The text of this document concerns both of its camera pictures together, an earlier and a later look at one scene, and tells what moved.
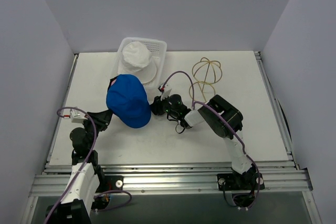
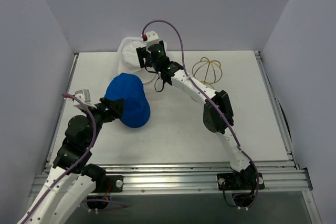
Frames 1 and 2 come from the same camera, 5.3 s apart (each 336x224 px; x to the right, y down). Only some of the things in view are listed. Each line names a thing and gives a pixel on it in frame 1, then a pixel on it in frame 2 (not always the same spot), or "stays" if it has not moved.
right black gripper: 157,107 -> 142,56
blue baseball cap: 127,99 stays
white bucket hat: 136,59 stays
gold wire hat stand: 205,73 stays
